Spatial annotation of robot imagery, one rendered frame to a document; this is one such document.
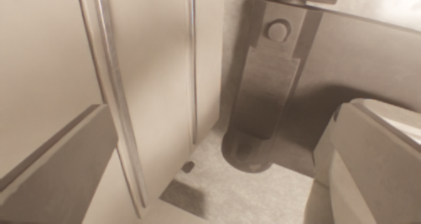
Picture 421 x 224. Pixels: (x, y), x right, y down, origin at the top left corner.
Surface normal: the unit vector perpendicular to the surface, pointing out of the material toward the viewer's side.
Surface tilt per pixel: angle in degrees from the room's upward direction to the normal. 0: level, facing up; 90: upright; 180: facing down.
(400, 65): 0
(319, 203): 90
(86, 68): 90
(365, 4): 0
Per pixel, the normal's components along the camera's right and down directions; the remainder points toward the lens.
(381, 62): -0.41, 0.45
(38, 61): 0.91, 0.22
